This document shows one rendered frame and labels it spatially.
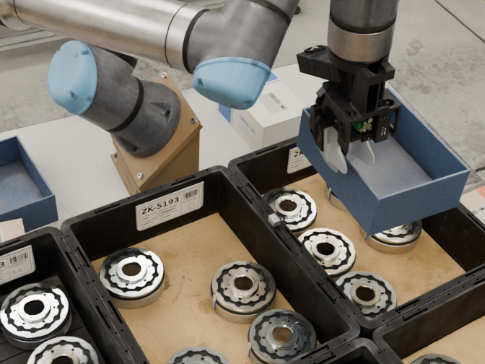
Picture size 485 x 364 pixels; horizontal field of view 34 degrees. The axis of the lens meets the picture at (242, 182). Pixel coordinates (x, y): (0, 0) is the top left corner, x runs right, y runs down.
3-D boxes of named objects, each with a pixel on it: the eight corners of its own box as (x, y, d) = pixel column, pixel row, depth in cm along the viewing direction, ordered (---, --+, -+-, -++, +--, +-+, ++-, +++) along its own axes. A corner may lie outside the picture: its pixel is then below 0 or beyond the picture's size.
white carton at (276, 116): (216, 107, 181) (216, 76, 175) (260, 94, 186) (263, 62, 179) (260, 159, 169) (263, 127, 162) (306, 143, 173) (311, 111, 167)
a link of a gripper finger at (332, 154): (334, 199, 103) (341, 147, 96) (313, 170, 107) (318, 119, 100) (354, 193, 104) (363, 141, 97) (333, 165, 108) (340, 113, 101)
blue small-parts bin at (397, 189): (295, 144, 116) (302, 107, 112) (379, 122, 122) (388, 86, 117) (368, 237, 104) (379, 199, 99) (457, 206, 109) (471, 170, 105)
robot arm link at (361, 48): (317, 6, 89) (379, -10, 91) (315, 39, 92) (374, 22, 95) (349, 41, 84) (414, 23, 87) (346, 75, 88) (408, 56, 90)
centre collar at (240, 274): (221, 281, 123) (221, 278, 123) (247, 269, 126) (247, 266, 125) (239, 302, 121) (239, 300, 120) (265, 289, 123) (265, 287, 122)
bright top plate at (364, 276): (320, 284, 125) (321, 282, 124) (374, 265, 128) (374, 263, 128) (354, 332, 118) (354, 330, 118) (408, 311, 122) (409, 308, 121)
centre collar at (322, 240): (304, 247, 130) (304, 244, 129) (327, 235, 132) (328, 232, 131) (322, 266, 127) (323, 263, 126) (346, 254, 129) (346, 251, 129)
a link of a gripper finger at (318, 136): (312, 154, 102) (317, 102, 96) (306, 147, 103) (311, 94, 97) (343, 145, 103) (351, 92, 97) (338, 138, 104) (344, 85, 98)
